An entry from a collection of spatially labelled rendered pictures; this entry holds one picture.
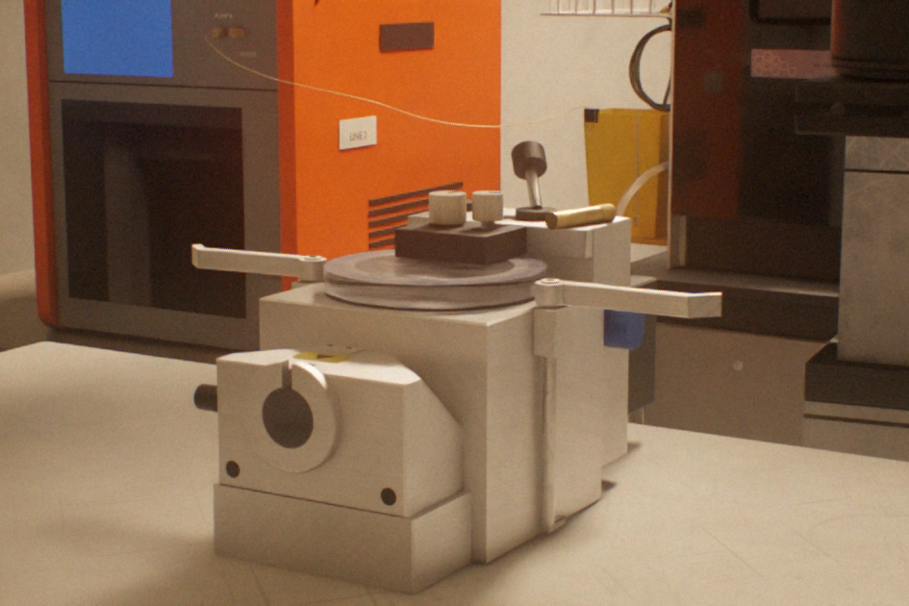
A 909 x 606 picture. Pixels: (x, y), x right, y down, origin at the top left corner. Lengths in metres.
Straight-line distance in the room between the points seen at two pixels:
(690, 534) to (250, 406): 0.18
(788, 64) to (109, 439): 1.47
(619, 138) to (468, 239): 1.62
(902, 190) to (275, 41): 0.91
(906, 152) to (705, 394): 1.18
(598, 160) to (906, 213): 1.30
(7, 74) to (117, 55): 2.54
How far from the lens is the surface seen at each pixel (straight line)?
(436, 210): 0.72
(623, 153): 2.32
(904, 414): 1.07
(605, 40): 3.56
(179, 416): 0.88
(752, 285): 2.18
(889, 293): 1.07
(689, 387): 2.22
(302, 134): 1.82
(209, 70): 1.88
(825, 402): 1.08
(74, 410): 0.90
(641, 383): 0.82
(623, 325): 0.73
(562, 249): 0.72
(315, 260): 0.72
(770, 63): 2.20
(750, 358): 2.18
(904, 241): 1.07
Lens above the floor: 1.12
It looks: 11 degrees down
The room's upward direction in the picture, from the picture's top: straight up
